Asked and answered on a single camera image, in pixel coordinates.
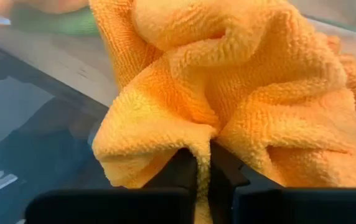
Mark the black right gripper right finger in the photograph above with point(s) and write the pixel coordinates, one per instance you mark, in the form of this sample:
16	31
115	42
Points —
290	208

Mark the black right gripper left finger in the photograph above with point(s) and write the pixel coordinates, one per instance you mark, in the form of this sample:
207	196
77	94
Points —
119	208

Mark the orange microfiber towel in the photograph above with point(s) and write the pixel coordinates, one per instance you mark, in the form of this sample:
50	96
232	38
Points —
227	77

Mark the green microfiber towel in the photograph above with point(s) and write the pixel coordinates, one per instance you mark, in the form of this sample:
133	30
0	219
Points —
56	23

